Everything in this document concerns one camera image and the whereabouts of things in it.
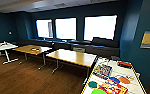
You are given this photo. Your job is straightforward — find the yellow wooden gaming table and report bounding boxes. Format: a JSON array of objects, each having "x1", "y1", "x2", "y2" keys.
[{"x1": 80, "y1": 55, "x2": 148, "y2": 94}]

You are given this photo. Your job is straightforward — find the small white table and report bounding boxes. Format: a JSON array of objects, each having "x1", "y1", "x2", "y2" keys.
[{"x1": 0, "y1": 41, "x2": 20, "y2": 65}]

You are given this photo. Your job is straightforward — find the long wooden table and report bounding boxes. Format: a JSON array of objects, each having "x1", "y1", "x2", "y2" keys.
[{"x1": 11, "y1": 44, "x2": 54, "y2": 71}]

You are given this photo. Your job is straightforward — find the dark green round lid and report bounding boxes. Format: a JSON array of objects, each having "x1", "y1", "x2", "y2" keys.
[{"x1": 87, "y1": 80, "x2": 98, "y2": 89}]

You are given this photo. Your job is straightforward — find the blue board game box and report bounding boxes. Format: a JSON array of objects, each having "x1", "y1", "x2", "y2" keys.
[{"x1": 93, "y1": 63, "x2": 113, "y2": 80}]

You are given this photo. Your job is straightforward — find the small orange red object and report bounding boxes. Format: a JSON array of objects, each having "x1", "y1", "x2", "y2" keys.
[{"x1": 30, "y1": 47, "x2": 42, "y2": 55}]

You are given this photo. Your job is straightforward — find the red black table scorer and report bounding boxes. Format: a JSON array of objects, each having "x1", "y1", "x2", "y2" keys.
[{"x1": 117, "y1": 60, "x2": 134, "y2": 69}]

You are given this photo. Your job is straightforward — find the bright office window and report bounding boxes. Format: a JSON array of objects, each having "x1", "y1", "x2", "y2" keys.
[
  {"x1": 54, "y1": 16, "x2": 78, "y2": 41},
  {"x1": 83, "y1": 14, "x2": 118, "y2": 42},
  {"x1": 35, "y1": 18, "x2": 54, "y2": 39}
]

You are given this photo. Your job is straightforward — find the yellow wall sign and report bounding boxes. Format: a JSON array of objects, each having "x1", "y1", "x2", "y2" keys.
[{"x1": 139, "y1": 30, "x2": 150, "y2": 50}]

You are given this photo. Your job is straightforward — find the dark window bench sofa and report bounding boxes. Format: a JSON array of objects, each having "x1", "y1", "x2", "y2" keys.
[{"x1": 16, "y1": 36, "x2": 122, "y2": 58}]

